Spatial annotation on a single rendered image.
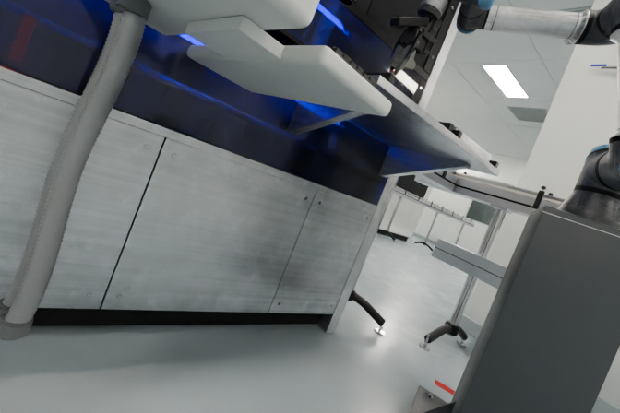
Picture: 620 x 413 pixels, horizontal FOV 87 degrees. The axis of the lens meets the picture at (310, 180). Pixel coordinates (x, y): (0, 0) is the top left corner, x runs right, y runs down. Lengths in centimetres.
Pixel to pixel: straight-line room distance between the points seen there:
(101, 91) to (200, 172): 41
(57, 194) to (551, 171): 259
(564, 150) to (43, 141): 266
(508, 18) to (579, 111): 160
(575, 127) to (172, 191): 247
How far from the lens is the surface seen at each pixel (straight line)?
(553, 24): 132
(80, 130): 67
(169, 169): 95
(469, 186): 213
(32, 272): 74
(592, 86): 287
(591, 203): 119
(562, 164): 269
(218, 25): 56
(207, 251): 107
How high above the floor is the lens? 63
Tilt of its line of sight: 1 degrees down
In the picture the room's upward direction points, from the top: 22 degrees clockwise
